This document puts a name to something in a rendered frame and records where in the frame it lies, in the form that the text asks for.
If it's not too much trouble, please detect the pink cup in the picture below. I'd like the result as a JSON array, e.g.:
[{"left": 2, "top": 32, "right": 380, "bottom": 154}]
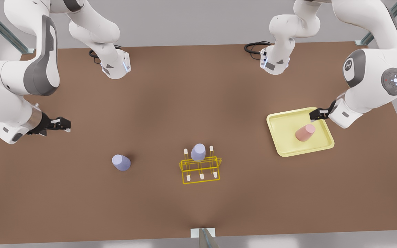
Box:
[{"left": 295, "top": 124, "right": 316, "bottom": 142}]

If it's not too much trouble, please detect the silver frame post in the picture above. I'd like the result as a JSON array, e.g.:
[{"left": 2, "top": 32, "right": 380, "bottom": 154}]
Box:
[
  {"left": 355, "top": 0, "right": 397, "bottom": 47},
  {"left": 0, "top": 1, "right": 35, "bottom": 55},
  {"left": 190, "top": 228, "right": 220, "bottom": 248}
]

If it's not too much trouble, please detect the purple cup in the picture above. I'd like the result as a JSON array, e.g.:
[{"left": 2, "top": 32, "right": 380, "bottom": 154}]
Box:
[
  {"left": 190, "top": 143, "right": 206, "bottom": 162},
  {"left": 112, "top": 154, "right": 132, "bottom": 172}
]

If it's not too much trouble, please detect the yellow square tray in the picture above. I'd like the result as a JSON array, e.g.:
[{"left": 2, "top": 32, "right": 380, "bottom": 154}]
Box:
[{"left": 266, "top": 107, "right": 335, "bottom": 158}]

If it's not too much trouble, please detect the black cable loop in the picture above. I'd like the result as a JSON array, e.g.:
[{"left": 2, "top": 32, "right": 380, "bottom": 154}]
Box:
[
  {"left": 89, "top": 44, "right": 123, "bottom": 65},
  {"left": 244, "top": 41, "right": 273, "bottom": 61}
]

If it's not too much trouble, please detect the yellow wire cup rack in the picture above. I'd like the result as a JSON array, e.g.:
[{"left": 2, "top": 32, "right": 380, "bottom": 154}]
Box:
[{"left": 179, "top": 145, "right": 223, "bottom": 185}]

